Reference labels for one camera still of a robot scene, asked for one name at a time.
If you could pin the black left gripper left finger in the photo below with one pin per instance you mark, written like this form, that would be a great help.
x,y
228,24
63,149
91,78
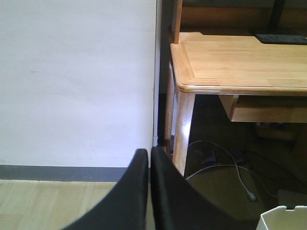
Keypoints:
x,y
124,207

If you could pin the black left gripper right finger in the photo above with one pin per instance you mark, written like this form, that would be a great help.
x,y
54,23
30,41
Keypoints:
x,y
178,206

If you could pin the white plastic trash bin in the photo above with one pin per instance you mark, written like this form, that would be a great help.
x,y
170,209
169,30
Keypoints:
x,y
280,218

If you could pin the light wooden desk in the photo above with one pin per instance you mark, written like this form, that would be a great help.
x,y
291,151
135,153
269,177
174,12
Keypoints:
x,y
213,52

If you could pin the wooden keyboard drawer tray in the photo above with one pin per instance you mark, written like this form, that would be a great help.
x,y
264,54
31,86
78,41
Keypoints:
x,y
268,109

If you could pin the black monitor stand base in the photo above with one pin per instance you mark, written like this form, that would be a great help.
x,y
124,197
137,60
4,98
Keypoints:
x,y
272,34

